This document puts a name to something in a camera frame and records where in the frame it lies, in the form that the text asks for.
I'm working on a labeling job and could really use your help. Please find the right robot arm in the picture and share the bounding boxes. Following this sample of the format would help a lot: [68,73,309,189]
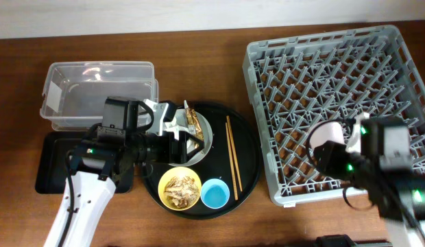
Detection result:
[305,115,425,246]

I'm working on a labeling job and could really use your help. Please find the black rectangular tray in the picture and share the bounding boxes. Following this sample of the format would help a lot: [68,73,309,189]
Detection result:
[35,131,134,194]

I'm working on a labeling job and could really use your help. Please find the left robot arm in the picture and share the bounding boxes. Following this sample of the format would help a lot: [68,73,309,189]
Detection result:
[45,96,205,246]

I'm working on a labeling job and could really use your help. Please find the food scraps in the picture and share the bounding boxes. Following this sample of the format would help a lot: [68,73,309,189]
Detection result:
[164,176,199,209]

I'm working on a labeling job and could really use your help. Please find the round black tray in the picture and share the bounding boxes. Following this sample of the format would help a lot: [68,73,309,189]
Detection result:
[141,102,263,220]

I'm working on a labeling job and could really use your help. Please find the wooden chopstick right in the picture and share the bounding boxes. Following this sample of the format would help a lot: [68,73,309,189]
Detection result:
[226,115,243,192]

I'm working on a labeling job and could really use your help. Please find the grey plate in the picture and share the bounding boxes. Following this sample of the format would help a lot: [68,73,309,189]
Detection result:
[170,111,213,167]

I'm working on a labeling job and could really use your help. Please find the clear plastic bin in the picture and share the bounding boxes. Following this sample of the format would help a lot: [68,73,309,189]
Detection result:
[40,61,159,131]

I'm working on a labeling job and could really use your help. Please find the yellow bowl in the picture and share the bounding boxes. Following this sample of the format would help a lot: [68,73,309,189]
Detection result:
[158,167,202,211]

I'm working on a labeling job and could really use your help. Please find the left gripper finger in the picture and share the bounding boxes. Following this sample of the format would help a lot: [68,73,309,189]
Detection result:
[186,142,204,162]
[186,132,204,146]

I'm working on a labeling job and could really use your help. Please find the black object bottom edge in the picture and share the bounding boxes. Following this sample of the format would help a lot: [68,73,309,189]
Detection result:
[314,235,356,247]

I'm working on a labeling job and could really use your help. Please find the crumpled white napkin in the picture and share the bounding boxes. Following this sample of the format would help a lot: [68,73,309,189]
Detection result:
[165,109,189,132]

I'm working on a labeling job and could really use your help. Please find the grey dishwasher rack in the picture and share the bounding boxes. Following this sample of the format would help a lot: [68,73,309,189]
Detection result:
[243,25,425,208]

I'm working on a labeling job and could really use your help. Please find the blue cup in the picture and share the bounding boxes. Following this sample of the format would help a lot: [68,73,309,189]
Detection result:
[201,178,230,209]

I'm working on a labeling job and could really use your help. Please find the pink cup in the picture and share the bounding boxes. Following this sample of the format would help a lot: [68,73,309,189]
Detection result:
[309,121,345,149]

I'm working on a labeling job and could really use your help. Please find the gold snack wrapper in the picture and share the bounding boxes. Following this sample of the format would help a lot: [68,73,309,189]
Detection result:
[184,100,204,138]

